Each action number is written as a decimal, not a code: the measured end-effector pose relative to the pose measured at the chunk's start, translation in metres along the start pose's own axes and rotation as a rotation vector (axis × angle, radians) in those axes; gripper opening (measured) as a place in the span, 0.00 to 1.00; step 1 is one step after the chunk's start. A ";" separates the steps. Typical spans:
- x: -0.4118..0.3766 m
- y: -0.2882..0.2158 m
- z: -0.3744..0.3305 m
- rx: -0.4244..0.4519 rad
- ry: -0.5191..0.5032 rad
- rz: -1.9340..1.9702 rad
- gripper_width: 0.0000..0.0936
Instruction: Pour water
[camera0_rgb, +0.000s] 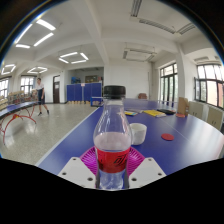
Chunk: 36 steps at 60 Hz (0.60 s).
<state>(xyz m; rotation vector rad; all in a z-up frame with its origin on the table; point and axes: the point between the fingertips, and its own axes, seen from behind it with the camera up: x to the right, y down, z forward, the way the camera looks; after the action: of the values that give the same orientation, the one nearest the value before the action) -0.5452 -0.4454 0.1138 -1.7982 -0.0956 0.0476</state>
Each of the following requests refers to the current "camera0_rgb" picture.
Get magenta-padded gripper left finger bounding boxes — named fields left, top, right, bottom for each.
left=57, top=145, right=101, bottom=190

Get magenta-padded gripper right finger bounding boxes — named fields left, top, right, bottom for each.
left=123, top=146, right=167, bottom=190

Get clear red-labelled water bottle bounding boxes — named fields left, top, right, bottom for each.
left=92, top=85, right=133, bottom=191

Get white mug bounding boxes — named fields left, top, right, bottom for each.
left=129, top=122, right=148, bottom=146

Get flat round red coaster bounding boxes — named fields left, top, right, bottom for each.
left=160, top=133, right=175, bottom=142

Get yellow book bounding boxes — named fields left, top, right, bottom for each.
left=142, top=109, right=167, bottom=118

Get blue partition boards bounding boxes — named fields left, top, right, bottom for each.
left=66, top=82, right=103, bottom=105

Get brown cardboard box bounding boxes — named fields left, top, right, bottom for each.
left=177, top=96, right=190, bottom=116

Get white cabinet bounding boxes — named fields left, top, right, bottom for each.
left=188, top=100, right=205, bottom=122
left=206, top=105, right=224, bottom=132

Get dark door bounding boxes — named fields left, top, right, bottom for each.
left=52, top=75, right=61, bottom=104

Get person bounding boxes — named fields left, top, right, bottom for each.
left=35, top=77, right=50, bottom=117

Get tall black-framed window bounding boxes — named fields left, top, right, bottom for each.
left=159, top=62, right=179, bottom=103

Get red-legged blue table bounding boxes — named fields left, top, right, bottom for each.
left=0, top=100, right=39, bottom=144

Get wide black-framed window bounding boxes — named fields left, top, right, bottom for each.
left=194, top=63, right=224, bottom=109

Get ceiling lights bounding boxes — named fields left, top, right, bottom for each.
left=0, top=18, right=90, bottom=76

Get ceiling air conditioner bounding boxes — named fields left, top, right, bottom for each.
left=122, top=43, right=158, bottom=63

